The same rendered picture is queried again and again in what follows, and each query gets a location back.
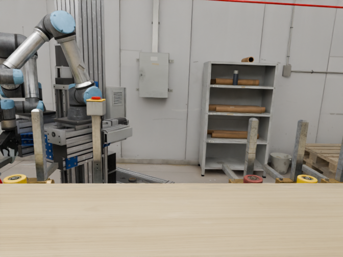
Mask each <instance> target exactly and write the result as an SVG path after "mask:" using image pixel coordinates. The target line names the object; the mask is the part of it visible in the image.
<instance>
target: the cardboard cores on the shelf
mask: <svg viewBox="0 0 343 257"><path fill-rule="evenodd" d="M210 84H216V85H233V79H218V78H215V79H210ZM237 85H243V86H259V80H248V79H238V84H237ZM209 111H215V112H229V113H257V114H261V113H265V107H260V106H244V105H216V104H209ZM207 134H211V137H212V138H236V139H247V136H248V131H226V130H207Z"/></svg>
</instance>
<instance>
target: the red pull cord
mask: <svg viewBox="0 0 343 257"><path fill-rule="evenodd" d="M206 1H223V2H240V3H257V4H274V5H291V6H308V7H324V8H341V9H343V7H342V6H325V5H309V4H292V3H276V2H259V1H242V0H206Z"/></svg>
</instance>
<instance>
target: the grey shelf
mask: <svg viewBox="0 0 343 257"><path fill-rule="evenodd" d="M278 68H279V63H252V62H223V61H208V62H206V63H204V74H203V92H202V109H201V127H200V144H199V162H198V166H200V167H201V169H202V174H201V176H204V173H205V169H222V164H227V165H228V166H229V167H230V168H231V170H244V163H245V157H246V147H247V139H236V138H212V137H211V134H207V130H226V131H248V126H249V119H250V118H258V120H259V124H258V134H259V139H257V143H256V152H255V162H254V170H256V171H264V170H263V169H262V168H261V166H262V164H267V159H268V151H269V145H270V137H271V128H272V119H273V111H274V103H275V94H276V85H277V77H278ZM262 69H263V71H262ZM235 70H238V79H248V80H259V86H243V85H216V84H210V79H215V78H218V79H233V74H234V71H235ZM261 79H262V81H261ZM260 89H261V90H260ZM259 98H260V100H259ZM209 104H216V105H244V106H260V107H265V113H261V114H257V113H229V112H215V111H209ZM262 177H263V178H266V172H265V171H264V172H263V176H262Z"/></svg>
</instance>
